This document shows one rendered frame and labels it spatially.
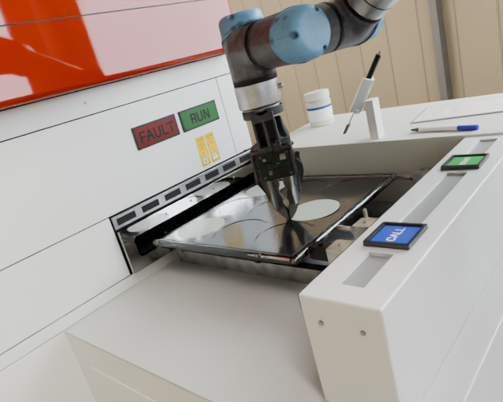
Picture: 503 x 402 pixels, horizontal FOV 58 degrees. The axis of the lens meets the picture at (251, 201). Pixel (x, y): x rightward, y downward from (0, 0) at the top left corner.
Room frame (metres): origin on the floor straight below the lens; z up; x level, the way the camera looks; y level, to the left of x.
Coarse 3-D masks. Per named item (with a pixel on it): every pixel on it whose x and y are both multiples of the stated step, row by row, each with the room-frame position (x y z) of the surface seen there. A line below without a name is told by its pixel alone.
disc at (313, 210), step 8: (320, 200) 0.84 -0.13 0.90; (328, 200) 0.83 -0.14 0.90; (304, 208) 0.82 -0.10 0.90; (312, 208) 0.81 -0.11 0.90; (320, 208) 0.80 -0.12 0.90; (328, 208) 0.79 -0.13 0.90; (336, 208) 0.78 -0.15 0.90; (296, 216) 0.79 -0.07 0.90; (304, 216) 0.78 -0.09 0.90; (312, 216) 0.77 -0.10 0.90; (320, 216) 0.76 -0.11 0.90
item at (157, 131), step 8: (160, 120) 1.00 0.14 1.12; (168, 120) 1.01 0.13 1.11; (136, 128) 0.95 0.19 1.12; (144, 128) 0.96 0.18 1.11; (152, 128) 0.98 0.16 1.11; (160, 128) 0.99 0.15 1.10; (168, 128) 1.01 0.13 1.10; (176, 128) 1.02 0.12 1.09; (136, 136) 0.95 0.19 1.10; (144, 136) 0.96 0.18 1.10; (152, 136) 0.97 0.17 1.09; (160, 136) 0.99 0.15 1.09; (168, 136) 1.00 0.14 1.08; (144, 144) 0.95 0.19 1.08
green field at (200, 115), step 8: (208, 104) 1.10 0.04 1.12; (184, 112) 1.05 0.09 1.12; (192, 112) 1.06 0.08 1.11; (200, 112) 1.08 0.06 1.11; (208, 112) 1.10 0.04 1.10; (216, 112) 1.11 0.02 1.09; (184, 120) 1.04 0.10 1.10; (192, 120) 1.06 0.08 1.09; (200, 120) 1.07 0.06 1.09; (208, 120) 1.09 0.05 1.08
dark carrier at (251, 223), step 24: (240, 192) 1.05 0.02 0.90; (312, 192) 0.91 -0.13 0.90; (336, 192) 0.87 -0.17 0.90; (360, 192) 0.83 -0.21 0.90; (216, 216) 0.92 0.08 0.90; (240, 216) 0.88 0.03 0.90; (264, 216) 0.84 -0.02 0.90; (336, 216) 0.74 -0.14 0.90; (192, 240) 0.82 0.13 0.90; (216, 240) 0.79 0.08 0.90; (240, 240) 0.75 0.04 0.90; (264, 240) 0.72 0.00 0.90; (288, 240) 0.70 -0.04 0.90
